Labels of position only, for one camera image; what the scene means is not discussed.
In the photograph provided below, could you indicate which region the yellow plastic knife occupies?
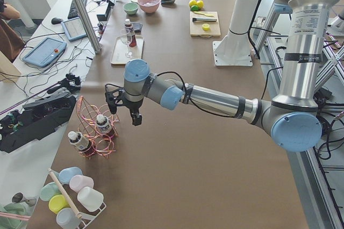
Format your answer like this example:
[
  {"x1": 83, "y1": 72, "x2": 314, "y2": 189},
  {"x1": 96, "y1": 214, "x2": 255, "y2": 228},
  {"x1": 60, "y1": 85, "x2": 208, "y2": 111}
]
[{"x1": 193, "y1": 11, "x2": 214, "y2": 17}]

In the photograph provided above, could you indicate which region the white plastic cup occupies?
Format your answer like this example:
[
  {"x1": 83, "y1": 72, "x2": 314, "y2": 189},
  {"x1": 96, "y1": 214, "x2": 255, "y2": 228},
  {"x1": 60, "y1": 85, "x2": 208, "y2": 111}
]
[{"x1": 77, "y1": 187, "x2": 104, "y2": 212}]

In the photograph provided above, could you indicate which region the grey plastic cup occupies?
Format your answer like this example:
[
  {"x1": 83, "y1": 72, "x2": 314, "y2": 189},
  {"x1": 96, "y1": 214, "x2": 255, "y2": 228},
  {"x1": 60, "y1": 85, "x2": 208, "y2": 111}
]
[{"x1": 56, "y1": 207, "x2": 81, "y2": 229}]

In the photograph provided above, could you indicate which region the pink bowl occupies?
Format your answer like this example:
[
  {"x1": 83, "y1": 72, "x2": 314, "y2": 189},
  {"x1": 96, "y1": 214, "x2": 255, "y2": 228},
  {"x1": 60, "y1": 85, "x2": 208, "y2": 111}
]
[{"x1": 138, "y1": 0, "x2": 161, "y2": 13}]

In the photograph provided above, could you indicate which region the green plastic cup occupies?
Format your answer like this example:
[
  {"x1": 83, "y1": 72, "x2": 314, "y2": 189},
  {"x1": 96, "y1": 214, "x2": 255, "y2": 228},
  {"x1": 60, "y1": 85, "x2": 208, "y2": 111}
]
[{"x1": 39, "y1": 182, "x2": 61, "y2": 202}]

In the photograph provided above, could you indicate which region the half lemon slice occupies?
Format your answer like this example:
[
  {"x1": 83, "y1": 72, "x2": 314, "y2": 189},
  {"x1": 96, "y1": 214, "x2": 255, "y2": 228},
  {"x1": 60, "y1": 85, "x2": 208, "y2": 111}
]
[{"x1": 202, "y1": 24, "x2": 210, "y2": 31}]

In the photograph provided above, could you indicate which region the clear wine glass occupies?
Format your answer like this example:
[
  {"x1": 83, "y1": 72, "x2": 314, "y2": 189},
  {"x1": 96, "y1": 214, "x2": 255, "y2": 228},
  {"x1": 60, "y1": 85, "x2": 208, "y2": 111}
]
[{"x1": 120, "y1": 28, "x2": 133, "y2": 59}]

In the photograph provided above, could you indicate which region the blue plastic cup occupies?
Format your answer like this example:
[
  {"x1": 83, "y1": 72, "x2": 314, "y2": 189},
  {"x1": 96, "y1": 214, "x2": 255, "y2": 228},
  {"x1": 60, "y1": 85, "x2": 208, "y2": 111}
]
[{"x1": 59, "y1": 167, "x2": 83, "y2": 184}]

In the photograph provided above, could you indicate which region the green bowl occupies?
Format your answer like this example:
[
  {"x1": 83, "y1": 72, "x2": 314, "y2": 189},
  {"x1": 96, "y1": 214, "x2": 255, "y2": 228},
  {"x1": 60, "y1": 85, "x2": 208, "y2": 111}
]
[{"x1": 123, "y1": 2, "x2": 139, "y2": 15}]

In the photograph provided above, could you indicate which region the tea bottle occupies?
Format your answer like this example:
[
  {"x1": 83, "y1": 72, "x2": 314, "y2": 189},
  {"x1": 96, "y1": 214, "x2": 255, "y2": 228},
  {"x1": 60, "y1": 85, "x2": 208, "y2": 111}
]
[
  {"x1": 68, "y1": 131, "x2": 95, "y2": 157},
  {"x1": 96, "y1": 114, "x2": 115, "y2": 140},
  {"x1": 124, "y1": 18, "x2": 137, "y2": 47}
]

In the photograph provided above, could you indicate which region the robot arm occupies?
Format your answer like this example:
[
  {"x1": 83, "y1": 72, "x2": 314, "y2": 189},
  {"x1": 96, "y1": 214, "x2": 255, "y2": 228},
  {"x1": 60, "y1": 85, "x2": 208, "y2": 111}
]
[{"x1": 105, "y1": 0, "x2": 339, "y2": 152}]

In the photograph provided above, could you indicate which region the pink plastic cup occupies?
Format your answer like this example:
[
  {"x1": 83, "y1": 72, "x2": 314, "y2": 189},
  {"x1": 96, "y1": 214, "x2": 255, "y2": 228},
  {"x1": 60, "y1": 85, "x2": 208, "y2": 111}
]
[{"x1": 69, "y1": 175, "x2": 94, "y2": 193}]

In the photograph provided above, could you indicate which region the copper wire bottle basket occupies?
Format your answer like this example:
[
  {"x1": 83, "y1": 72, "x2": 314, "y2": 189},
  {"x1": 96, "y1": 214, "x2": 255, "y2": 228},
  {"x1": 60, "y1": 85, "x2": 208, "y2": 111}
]
[{"x1": 76, "y1": 96, "x2": 120, "y2": 159}]

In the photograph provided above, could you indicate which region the bamboo cutting board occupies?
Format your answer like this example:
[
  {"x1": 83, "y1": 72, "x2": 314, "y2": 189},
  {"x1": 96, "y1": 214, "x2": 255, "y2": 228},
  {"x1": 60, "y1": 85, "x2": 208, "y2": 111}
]
[{"x1": 189, "y1": 11, "x2": 221, "y2": 37}]

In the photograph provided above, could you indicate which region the black computer mouse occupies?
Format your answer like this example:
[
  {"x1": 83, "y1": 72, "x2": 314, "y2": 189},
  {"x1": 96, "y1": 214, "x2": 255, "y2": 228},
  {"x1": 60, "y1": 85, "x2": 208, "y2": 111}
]
[{"x1": 51, "y1": 17, "x2": 63, "y2": 25}]

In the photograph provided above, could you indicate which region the aluminium frame post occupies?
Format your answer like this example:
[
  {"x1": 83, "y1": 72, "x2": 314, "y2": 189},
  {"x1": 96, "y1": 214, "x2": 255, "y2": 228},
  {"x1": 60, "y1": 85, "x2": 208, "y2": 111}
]
[{"x1": 73, "y1": 0, "x2": 101, "y2": 54}]

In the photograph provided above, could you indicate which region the green utensil holder cup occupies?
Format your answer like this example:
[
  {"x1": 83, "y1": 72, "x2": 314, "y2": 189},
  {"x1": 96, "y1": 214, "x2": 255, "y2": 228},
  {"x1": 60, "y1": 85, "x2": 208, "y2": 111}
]
[{"x1": 0, "y1": 202, "x2": 33, "y2": 229}]

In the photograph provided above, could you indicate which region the steel jigger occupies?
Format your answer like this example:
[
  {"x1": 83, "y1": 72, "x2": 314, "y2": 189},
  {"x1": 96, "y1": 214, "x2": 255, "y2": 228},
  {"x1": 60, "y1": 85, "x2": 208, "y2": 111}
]
[{"x1": 12, "y1": 192, "x2": 37, "y2": 206}]

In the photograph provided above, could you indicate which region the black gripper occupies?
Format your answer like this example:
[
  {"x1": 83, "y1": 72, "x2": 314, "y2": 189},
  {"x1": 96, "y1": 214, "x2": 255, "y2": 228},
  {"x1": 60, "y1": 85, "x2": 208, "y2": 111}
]
[{"x1": 104, "y1": 84, "x2": 143, "y2": 126}]

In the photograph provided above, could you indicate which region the black keyboard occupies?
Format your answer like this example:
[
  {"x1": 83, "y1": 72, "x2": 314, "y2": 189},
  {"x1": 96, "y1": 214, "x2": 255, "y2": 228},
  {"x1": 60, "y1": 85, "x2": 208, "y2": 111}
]
[{"x1": 67, "y1": 0, "x2": 88, "y2": 19}]

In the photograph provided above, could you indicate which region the yellow plastic cup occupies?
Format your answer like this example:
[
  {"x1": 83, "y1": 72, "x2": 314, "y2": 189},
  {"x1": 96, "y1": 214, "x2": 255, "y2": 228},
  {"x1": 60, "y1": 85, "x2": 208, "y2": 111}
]
[{"x1": 48, "y1": 194, "x2": 70, "y2": 214}]

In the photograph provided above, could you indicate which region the steel muddler black tip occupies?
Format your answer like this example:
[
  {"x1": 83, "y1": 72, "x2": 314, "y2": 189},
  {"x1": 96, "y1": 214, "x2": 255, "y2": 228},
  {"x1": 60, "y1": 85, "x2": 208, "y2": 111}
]
[{"x1": 192, "y1": 17, "x2": 217, "y2": 23}]

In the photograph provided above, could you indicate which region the blue teach pendant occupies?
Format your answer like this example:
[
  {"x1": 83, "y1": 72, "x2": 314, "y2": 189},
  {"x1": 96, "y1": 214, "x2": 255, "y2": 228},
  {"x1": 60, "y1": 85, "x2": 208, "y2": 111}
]
[
  {"x1": 22, "y1": 38, "x2": 67, "y2": 68},
  {"x1": 61, "y1": 17, "x2": 87, "y2": 42}
]

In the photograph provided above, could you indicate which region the yellow lemon far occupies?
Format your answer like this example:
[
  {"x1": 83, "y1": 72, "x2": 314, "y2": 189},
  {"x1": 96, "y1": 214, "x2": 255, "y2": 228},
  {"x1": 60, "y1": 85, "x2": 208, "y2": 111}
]
[{"x1": 189, "y1": 0, "x2": 197, "y2": 8}]

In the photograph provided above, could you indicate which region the cream rabbit tray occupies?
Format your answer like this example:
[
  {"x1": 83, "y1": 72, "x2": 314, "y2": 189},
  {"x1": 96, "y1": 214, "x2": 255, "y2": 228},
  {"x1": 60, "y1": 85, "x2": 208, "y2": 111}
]
[{"x1": 110, "y1": 35, "x2": 144, "y2": 65}]

